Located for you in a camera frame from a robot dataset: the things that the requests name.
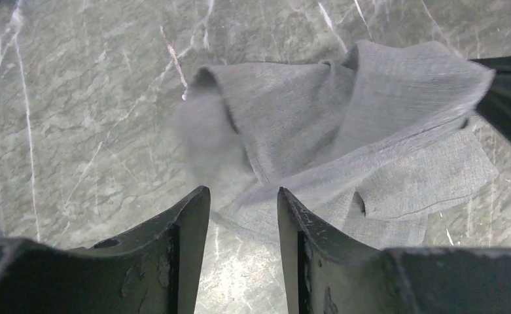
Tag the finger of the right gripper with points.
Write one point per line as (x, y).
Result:
(508, 99)

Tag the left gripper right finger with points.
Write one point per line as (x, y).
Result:
(326, 271)

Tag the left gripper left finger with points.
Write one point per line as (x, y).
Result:
(152, 268)

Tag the grey cloth napkin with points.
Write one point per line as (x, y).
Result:
(373, 144)

